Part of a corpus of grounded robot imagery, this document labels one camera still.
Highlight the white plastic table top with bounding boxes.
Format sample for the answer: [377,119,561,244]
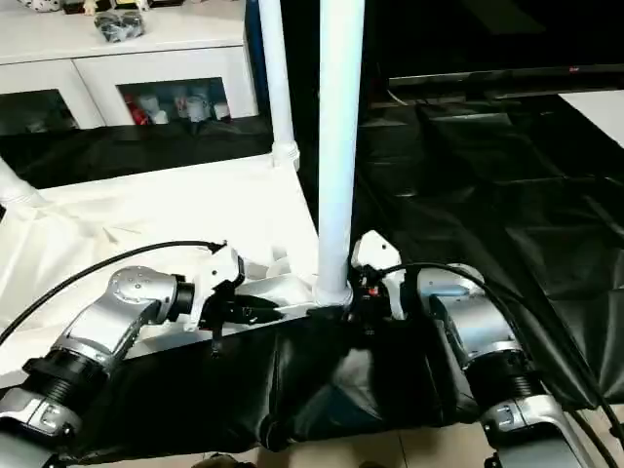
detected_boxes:
[0,151,354,379]

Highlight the white plastic table leg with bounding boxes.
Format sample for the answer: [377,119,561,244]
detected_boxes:
[257,0,301,171]
[312,0,368,307]
[0,156,46,212]

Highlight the silver left leg black foot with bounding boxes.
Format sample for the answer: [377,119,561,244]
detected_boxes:
[193,453,247,468]

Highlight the black work mat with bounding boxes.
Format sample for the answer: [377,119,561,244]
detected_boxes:
[0,93,624,464]

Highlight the toy figures behind cabinet glass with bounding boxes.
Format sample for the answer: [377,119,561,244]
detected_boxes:
[119,80,235,126]

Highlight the black tv cabinet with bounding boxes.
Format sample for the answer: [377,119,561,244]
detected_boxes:
[252,0,624,108]

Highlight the white cabinet with glass doors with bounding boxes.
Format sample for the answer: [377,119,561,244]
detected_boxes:
[0,0,260,133]

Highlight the grey plush toy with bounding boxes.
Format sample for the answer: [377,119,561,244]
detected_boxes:
[94,10,147,45]

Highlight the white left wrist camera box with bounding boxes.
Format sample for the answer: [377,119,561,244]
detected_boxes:
[179,244,245,332]

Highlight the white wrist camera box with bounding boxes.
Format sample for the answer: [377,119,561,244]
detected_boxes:
[179,244,245,332]
[349,231,405,321]

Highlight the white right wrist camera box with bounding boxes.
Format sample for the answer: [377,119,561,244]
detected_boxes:
[349,231,405,321]

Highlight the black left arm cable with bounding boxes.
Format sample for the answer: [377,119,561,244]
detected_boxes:
[0,240,229,344]

